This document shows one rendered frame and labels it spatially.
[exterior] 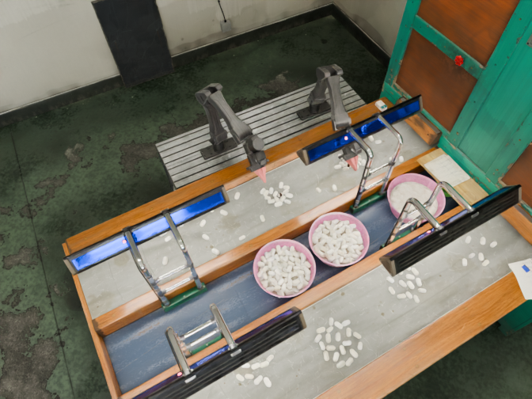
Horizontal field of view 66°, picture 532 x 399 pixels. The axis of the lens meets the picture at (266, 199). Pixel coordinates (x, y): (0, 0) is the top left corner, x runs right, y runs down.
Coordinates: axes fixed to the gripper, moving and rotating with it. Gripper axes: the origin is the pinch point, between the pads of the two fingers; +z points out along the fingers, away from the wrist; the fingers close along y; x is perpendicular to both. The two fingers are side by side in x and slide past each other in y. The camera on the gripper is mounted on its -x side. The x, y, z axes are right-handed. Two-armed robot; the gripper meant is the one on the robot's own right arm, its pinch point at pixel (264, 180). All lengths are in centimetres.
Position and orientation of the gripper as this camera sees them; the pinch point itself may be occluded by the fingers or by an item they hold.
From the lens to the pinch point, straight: 194.3
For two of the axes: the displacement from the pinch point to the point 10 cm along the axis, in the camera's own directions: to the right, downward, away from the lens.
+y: 8.7, -4.2, 2.5
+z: 3.9, 9.1, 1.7
